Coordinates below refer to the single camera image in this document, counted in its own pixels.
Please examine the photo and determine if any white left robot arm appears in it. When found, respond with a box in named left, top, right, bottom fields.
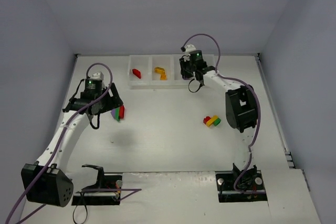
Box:
left=21, top=72, right=123, bottom=207

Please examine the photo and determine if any green curved lego brick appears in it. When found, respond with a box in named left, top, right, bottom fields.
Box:
left=115, top=108, right=120, bottom=122

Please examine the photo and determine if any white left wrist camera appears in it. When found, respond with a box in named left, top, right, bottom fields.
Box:
left=90, top=71, right=104, bottom=81

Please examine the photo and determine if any green lego brick on table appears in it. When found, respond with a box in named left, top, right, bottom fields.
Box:
left=213, top=118, right=221, bottom=126

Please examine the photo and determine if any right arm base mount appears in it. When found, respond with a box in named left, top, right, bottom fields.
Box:
left=215, top=165, right=268, bottom=203

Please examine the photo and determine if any yellow long lego brick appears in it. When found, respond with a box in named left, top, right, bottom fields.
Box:
left=206, top=115, right=218, bottom=127

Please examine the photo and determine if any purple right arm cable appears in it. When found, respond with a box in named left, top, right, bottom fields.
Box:
left=180, top=33, right=260, bottom=193

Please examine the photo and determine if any light purple rounded lego brick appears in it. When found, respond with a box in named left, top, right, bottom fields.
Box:
left=111, top=108, right=116, bottom=120

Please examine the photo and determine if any white four-compartment sorting tray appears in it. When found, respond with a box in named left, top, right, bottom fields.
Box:
left=128, top=54, right=218, bottom=88

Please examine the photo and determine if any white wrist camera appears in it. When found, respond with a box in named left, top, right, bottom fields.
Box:
left=90, top=71, right=104, bottom=81
left=183, top=44, right=196, bottom=54

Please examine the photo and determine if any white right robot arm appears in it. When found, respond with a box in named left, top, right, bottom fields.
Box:
left=179, top=46, right=260, bottom=176

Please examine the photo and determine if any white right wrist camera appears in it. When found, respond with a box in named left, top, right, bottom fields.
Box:
left=183, top=44, right=196, bottom=54

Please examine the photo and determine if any red slope lego brick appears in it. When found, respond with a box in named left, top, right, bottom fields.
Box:
left=132, top=68, right=142, bottom=79

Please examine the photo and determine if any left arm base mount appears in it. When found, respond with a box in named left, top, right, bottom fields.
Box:
left=71, top=164, right=122, bottom=206

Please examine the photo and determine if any yellow striped lego brick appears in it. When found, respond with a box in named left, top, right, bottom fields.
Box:
left=154, top=67, right=165, bottom=75

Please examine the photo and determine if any red stud lego brick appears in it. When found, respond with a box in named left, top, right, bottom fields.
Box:
left=203, top=116, right=211, bottom=124

